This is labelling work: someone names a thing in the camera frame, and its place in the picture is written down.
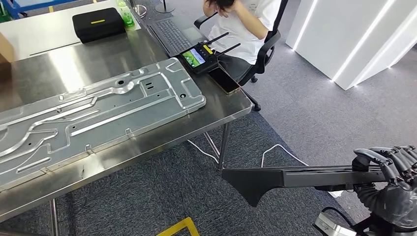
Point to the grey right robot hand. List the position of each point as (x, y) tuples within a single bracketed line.
[(400, 202)]

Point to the black plastic part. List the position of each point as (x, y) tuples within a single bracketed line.
[(254, 185)]

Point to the blue metal shelf rack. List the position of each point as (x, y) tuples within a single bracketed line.
[(13, 8)]

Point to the white lit display counter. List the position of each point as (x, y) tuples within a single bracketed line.
[(325, 39)]

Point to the black office chair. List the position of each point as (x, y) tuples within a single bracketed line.
[(267, 55)]

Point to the black smartphone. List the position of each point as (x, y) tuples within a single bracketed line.
[(223, 81)]

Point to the person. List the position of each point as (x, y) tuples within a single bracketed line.
[(241, 35)]

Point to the black remote with antennas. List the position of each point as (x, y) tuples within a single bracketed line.
[(195, 58)]

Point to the black laptop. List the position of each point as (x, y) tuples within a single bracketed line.
[(172, 35)]

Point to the stamped metal panel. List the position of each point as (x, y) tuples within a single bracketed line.
[(114, 107)]

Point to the green plastic bottle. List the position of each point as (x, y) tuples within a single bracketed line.
[(126, 16)]

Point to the black case yellow label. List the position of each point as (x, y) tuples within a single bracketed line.
[(97, 29)]

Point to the white table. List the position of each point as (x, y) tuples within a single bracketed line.
[(39, 32)]

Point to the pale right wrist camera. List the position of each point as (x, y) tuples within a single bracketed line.
[(329, 226)]

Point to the dark stanchion post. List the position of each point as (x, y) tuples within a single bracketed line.
[(164, 9)]

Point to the chrome stanchion post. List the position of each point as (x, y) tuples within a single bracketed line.
[(140, 11)]

